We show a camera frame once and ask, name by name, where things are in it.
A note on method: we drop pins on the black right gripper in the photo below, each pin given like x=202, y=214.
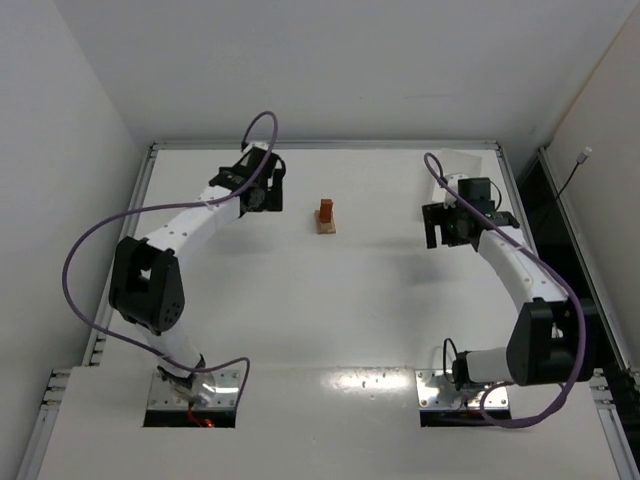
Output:
x=433, y=225

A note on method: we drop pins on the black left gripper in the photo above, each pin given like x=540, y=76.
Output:
x=273, y=193

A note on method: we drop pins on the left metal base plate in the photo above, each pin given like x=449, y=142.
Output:
x=216, y=392

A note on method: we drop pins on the white perforated box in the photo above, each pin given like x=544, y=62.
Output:
x=454, y=163

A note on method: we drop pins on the red-brown arch wood block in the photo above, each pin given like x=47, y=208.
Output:
x=325, y=216

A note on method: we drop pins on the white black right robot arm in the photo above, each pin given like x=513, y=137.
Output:
x=552, y=335

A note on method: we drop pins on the long light wood block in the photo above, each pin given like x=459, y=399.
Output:
x=322, y=227

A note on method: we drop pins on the aluminium table frame rail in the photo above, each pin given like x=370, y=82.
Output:
x=335, y=327

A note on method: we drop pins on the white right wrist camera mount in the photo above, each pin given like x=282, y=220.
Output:
x=451, y=191

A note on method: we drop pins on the metal base plate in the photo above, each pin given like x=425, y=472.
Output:
x=216, y=392
x=437, y=394

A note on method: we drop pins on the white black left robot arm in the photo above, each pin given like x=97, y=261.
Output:
x=146, y=283

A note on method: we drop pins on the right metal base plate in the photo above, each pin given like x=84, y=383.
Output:
x=437, y=394

